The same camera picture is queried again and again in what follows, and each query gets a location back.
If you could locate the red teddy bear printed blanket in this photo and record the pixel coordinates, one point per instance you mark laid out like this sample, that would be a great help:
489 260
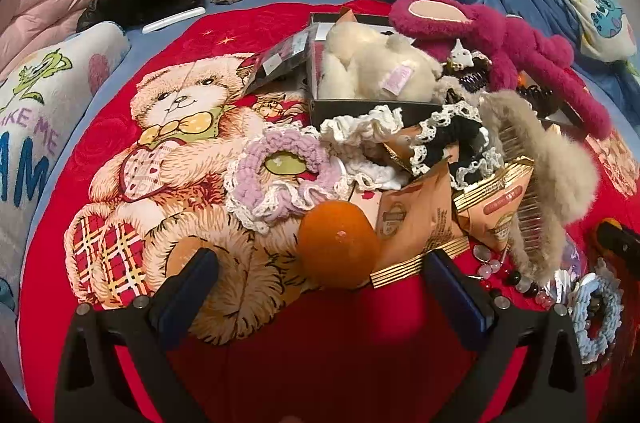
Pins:
350 353

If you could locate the black lace scrunchie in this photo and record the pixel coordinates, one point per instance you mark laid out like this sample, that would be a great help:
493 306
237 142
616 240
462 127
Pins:
450 133

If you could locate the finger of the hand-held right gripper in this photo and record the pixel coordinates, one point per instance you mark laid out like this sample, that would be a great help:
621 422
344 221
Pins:
620 238

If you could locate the white lace scrunchie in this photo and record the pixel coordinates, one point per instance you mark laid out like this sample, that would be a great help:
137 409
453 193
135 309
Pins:
350 128

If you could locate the black box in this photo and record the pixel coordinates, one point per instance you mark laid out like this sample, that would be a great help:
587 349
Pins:
350 110

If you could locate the purple crochet scrunchie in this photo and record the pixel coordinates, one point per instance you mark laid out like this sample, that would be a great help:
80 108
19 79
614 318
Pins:
250 158

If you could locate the orange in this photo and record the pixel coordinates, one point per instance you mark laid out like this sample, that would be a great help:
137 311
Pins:
335 243

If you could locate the large monster print pillow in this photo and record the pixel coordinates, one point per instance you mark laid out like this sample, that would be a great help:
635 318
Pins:
40 103

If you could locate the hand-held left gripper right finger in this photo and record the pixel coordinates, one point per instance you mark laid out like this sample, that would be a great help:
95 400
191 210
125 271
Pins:
455 298

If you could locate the black hair claw with white bow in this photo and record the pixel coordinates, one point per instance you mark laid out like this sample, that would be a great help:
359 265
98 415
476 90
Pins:
470 75

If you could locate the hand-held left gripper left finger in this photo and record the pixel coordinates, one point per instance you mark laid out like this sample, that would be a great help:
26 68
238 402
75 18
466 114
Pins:
185 298

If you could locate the magenta plush toy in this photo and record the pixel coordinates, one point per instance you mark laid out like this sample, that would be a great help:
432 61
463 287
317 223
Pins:
500 33

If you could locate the white tube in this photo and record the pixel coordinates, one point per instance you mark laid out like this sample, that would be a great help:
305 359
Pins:
170 20

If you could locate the cream plush toy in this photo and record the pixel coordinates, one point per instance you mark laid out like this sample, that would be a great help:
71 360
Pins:
360 58

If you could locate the round badge in clear packet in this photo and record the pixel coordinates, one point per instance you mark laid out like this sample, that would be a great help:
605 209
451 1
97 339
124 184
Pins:
567 263

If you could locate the orange snack packet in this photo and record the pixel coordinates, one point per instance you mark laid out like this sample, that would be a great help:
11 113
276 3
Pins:
400 148
490 213
415 223

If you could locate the blue crochet scrunchie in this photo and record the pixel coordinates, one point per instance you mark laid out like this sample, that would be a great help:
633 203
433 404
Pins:
585 303

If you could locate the beige furry hair claw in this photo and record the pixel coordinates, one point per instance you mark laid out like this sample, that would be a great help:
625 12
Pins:
560 163

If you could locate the blue bed sheet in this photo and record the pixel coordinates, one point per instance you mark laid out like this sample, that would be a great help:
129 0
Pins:
150 45

